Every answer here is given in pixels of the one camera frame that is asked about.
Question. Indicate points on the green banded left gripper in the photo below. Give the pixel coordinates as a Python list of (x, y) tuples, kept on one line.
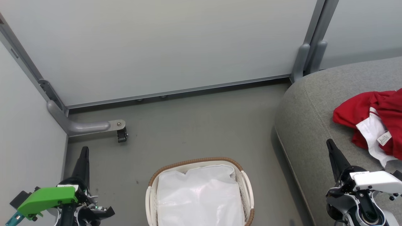
[(47, 199)]

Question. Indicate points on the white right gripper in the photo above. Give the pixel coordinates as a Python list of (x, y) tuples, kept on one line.
[(377, 180)]

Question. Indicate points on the red and white jersey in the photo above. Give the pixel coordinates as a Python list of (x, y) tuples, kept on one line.
[(370, 110)]

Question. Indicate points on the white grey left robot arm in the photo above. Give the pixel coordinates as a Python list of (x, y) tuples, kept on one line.
[(91, 210)]

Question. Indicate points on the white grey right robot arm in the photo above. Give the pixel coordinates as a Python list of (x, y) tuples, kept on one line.
[(361, 210)]

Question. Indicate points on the white laundry basket brown rim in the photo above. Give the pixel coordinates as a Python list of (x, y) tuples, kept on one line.
[(246, 188)]

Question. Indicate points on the white basket liner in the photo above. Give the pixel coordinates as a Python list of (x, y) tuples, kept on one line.
[(201, 197)]

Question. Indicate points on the grey fabric sofa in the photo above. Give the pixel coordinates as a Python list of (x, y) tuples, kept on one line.
[(314, 125)]

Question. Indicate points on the grey partition foot with plate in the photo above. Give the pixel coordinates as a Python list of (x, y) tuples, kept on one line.
[(84, 127)]

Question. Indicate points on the black caster wheel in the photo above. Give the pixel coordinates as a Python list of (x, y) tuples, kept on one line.
[(122, 135)]

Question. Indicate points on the short grey partition foot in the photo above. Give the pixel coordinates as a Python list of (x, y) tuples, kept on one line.
[(300, 64), (318, 56)]

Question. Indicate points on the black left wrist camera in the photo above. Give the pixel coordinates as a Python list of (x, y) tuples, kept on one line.
[(20, 199)]

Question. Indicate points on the grey partition corner post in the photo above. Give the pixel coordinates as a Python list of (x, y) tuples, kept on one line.
[(28, 66)]

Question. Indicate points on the grey partition bottom rail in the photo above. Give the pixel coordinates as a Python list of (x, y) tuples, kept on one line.
[(179, 91)]

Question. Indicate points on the grey double partition post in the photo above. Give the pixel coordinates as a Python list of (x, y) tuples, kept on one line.
[(320, 25)]

